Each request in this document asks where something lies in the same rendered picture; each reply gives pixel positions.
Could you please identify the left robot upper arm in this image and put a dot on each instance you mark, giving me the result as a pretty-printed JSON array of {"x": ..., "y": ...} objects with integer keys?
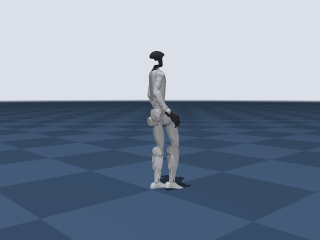
[{"x": 148, "y": 93}]

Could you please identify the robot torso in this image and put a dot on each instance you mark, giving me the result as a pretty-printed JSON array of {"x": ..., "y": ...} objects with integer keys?
[{"x": 156, "y": 108}]

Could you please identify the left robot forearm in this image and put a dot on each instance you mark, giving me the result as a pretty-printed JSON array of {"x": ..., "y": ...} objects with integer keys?
[{"x": 152, "y": 102}]

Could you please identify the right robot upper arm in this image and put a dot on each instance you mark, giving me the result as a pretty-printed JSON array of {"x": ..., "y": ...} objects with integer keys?
[{"x": 159, "y": 76}]

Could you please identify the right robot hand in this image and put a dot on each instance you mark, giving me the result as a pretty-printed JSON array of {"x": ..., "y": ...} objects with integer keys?
[{"x": 175, "y": 118}]

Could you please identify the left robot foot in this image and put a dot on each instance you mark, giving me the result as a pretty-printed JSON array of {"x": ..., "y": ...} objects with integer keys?
[{"x": 154, "y": 185}]

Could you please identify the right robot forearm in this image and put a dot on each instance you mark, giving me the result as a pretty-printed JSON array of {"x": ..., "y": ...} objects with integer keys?
[{"x": 161, "y": 103}]

